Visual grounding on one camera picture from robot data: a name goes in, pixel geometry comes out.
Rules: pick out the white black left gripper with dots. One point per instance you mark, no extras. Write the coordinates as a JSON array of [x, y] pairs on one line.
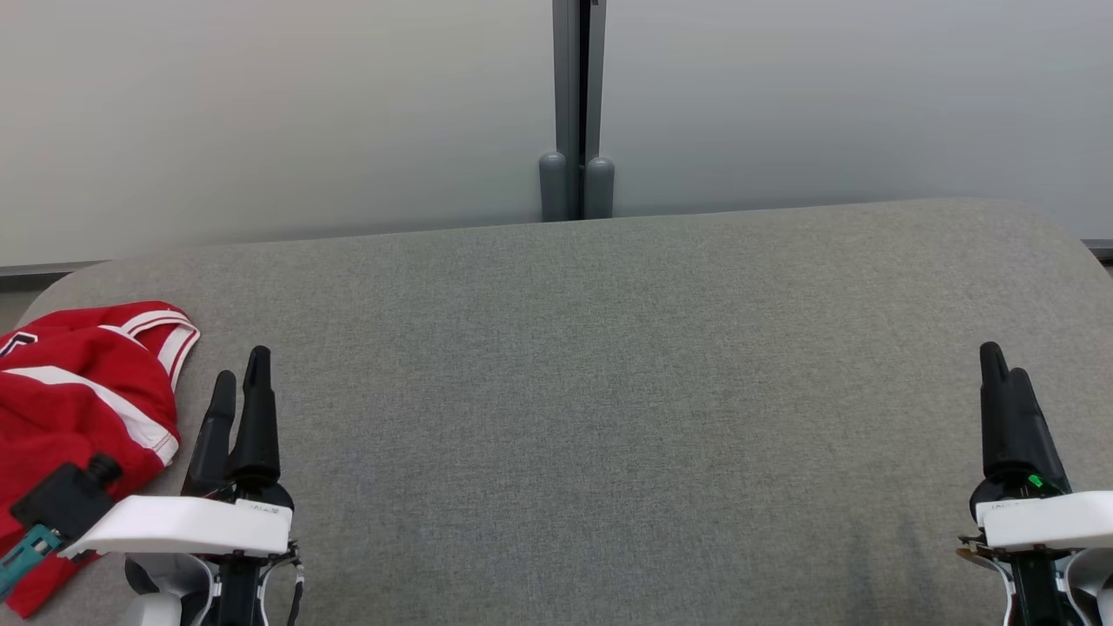
[[187, 524]]

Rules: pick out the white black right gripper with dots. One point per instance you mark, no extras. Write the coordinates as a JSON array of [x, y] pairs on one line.
[[1056, 522]]

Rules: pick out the red Bulls basketball jersey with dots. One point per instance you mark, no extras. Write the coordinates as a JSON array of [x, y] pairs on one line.
[[69, 409]]

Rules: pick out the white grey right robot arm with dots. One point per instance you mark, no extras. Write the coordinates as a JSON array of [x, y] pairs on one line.
[[1039, 591]]

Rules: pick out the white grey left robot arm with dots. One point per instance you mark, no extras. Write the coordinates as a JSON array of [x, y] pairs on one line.
[[165, 591]]

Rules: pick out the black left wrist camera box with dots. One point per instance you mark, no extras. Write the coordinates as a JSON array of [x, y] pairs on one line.
[[63, 502]]

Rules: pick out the grey wall base rail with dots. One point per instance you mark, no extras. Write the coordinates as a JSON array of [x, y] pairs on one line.
[[52, 268]]

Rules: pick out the grey cylindrical post foot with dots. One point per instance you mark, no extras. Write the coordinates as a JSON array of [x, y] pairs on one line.
[[599, 187], [553, 187]]

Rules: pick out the grey vertical partition post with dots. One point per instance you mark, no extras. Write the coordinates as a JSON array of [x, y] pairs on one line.
[[569, 78]]

